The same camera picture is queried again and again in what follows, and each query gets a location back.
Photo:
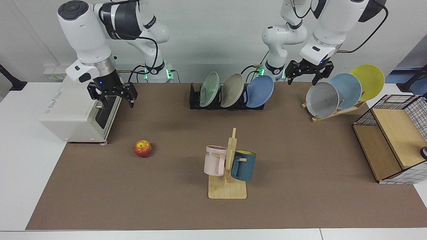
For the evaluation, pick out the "red yellow apple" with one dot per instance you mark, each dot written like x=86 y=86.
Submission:
x=142 y=149

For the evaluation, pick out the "grey plate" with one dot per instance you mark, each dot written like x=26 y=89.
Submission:
x=322 y=100

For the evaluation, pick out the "light blue plate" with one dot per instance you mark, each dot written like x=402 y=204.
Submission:
x=348 y=88

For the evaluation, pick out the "wooden plate rack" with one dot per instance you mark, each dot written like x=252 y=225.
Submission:
x=333 y=115

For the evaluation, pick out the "yellow plate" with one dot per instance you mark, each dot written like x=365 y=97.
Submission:
x=370 y=78

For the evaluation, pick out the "beige plate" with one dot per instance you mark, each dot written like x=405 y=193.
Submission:
x=232 y=90

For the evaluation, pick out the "black dish rack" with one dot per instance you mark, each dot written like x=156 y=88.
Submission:
x=195 y=100

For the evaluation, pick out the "pale green plate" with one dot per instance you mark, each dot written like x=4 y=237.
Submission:
x=209 y=88

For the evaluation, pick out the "pale toaster oven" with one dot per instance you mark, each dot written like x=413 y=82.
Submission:
x=66 y=113

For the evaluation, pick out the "black stand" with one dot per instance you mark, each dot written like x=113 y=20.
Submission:
x=15 y=85
x=408 y=86

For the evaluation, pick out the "teal mug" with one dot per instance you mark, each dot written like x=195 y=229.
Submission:
x=247 y=168

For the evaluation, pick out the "pink mug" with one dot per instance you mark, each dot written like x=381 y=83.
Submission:
x=213 y=163

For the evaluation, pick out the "brown table cloth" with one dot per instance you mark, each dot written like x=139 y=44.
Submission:
x=166 y=200

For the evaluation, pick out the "wooden cup stand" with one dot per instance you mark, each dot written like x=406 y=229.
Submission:
x=227 y=191

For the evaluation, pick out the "white wall socket strip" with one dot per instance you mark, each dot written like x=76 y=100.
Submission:
x=55 y=73

